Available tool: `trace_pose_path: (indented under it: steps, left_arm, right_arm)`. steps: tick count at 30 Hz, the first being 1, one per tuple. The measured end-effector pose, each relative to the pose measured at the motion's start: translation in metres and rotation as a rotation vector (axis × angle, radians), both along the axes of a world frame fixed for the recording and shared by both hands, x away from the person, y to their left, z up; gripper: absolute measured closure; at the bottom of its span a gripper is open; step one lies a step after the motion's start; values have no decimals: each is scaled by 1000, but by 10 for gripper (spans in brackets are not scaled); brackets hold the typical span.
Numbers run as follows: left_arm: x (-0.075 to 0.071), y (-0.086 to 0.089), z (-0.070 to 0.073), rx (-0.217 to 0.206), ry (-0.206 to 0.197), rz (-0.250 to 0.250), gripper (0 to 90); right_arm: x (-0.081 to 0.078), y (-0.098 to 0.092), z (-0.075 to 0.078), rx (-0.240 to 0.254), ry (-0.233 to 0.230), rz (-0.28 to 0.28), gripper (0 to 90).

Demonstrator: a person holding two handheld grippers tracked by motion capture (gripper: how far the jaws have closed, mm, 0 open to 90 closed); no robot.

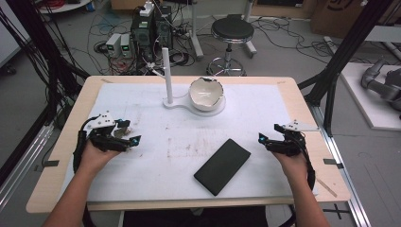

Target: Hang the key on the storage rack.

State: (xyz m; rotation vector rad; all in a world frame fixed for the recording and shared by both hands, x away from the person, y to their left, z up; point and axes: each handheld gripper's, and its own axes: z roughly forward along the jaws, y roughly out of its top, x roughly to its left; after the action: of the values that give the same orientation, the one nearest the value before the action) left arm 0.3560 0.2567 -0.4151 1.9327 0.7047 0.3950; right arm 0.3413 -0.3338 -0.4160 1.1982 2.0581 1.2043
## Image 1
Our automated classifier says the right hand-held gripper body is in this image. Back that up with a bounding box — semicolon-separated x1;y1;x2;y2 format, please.
266;119;320;158

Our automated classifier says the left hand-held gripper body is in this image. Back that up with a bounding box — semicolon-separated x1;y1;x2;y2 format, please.
82;112;133;152

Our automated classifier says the person's left hand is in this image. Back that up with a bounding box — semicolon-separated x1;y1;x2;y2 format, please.
77;139;124;178

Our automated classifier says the person's right hand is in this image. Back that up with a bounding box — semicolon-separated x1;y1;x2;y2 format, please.
271;150;310;187

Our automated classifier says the white table mat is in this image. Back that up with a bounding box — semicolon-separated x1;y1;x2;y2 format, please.
61;82;319;203

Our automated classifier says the black flat rectangular case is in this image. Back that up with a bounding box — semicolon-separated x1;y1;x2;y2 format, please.
193;137;253;198

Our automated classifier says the white stand with pole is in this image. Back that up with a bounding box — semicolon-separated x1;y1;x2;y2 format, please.
161;46;227;118

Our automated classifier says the white eggshell-shaped bowl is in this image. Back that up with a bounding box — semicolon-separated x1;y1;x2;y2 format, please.
188;77;225;113

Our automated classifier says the grey bench power supply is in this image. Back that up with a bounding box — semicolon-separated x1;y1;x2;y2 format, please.
105;32;123;59
119;33;133;59

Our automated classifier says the white floor board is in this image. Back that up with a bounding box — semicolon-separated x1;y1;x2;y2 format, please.
340;61;401;132

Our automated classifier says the black computer tower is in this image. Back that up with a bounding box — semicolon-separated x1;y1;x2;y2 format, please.
153;5;174;51
130;11;156;63

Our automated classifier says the white metal table leg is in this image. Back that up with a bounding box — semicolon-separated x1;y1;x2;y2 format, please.
241;0;258;59
188;0;205;61

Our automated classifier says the person's dark clothing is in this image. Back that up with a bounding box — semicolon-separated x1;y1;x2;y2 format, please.
122;205;270;227

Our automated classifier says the black round stool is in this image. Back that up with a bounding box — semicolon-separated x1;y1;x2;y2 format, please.
206;16;256;78

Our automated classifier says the white power strip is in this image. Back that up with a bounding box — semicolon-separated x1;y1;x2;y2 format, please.
138;0;156;18

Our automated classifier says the cardboard box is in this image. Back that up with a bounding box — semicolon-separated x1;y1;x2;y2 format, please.
309;0;401;40

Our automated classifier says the white round table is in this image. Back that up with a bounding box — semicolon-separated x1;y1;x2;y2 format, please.
37;0;93;15

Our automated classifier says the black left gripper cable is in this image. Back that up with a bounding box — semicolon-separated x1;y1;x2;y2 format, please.
72;115;100;174

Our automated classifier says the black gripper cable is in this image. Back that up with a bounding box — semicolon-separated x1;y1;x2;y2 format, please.
72;115;100;174
295;131;317;191

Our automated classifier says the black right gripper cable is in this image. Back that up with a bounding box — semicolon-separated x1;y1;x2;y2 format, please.
295;131;317;191

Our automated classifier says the aluminium rail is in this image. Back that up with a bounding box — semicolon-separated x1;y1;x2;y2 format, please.
306;103;373;227
0;121;55;211

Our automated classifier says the white stand cable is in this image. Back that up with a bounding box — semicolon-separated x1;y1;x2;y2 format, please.
145;61;168;79

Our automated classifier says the black frame post with cables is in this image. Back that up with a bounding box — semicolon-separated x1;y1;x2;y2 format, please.
0;0;92;110

